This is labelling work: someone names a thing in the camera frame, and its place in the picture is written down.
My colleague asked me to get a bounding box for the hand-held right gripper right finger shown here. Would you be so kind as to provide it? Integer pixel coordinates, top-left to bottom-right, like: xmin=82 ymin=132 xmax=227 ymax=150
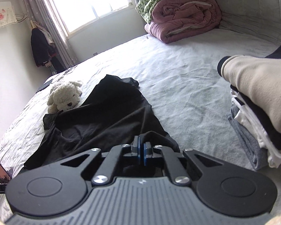
xmin=143 ymin=142 xmax=222 ymax=187

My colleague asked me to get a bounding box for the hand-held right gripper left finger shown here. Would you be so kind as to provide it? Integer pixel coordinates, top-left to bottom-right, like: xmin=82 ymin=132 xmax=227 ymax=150
xmin=61 ymin=136 xmax=141 ymax=187

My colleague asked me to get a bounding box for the black t-shirt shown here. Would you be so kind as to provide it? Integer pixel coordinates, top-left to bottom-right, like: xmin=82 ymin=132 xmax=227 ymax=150
xmin=23 ymin=74 xmax=181 ymax=179

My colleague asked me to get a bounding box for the bed with grey sheet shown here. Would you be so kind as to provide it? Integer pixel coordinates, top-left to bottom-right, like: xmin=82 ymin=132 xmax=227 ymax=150
xmin=0 ymin=27 xmax=281 ymax=225

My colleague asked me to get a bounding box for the white plush dog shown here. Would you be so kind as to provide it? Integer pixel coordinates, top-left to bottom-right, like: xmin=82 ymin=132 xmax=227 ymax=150
xmin=47 ymin=80 xmax=83 ymax=113

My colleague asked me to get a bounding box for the grey folded garment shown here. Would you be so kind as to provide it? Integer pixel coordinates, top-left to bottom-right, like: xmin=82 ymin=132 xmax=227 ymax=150
xmin=227 ymin=105 xmax=268 ymax=170

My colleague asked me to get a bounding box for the dark tablet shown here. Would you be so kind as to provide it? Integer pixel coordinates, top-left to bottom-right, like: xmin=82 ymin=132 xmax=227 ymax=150
xmin=36 ymin=80 xmax=53 ymax=93

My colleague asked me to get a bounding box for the black folded garment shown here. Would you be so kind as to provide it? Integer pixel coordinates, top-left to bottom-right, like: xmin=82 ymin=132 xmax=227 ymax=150
xmin=229 ymin=84 xmax=281 ymax=150

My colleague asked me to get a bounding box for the beige folded garment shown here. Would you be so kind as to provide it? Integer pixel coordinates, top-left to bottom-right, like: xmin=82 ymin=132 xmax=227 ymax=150
xmin=217 ymin=55 xmax=281 ymax=134

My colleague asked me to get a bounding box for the pink folded quilt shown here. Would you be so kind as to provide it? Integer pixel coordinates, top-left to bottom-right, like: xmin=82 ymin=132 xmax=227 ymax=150
xmin=144 ymin=0 xmax=222 ymax=44

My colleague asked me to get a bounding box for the dark hanging jacket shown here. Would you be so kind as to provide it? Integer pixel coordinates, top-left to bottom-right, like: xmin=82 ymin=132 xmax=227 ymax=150
xmin=31 ymin=28 xmax=54 ymax=67

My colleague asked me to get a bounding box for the light hanging garment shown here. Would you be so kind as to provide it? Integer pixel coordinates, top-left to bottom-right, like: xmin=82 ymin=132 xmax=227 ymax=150
xmin=33 ymin=21 xmax=55 ymax=46

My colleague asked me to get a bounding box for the green patterned blanket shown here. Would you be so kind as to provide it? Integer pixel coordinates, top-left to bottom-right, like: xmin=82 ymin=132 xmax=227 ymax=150
xmin=135 ymin=0 xmax=176 ymax=24

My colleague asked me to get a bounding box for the window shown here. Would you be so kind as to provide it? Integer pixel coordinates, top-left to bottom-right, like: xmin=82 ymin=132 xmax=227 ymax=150
xmin=46 ymin=0 xmax=134 ymax=34

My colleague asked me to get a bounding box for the grey padded headboard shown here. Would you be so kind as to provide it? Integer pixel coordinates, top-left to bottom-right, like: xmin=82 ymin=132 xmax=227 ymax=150
xmin=213 ymin=0 xmax=281 ymax=59

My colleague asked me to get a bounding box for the charging cable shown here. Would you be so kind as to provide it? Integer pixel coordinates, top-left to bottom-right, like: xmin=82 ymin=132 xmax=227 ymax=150
xmin=50 ymin=67 xmax=76 ymax=80

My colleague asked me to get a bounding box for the printed wall cloth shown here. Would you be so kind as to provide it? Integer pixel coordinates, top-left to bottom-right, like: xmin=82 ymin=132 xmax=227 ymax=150
xmin=0 ymin=1 xmax=17 ymax=30

